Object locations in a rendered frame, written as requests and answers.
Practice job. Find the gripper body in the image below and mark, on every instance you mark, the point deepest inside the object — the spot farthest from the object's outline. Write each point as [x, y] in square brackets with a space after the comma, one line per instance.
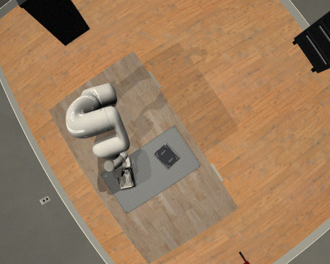
[127, 163]

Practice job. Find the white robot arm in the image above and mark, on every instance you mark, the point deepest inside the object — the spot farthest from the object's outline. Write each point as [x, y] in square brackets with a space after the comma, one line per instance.
[92, 114]

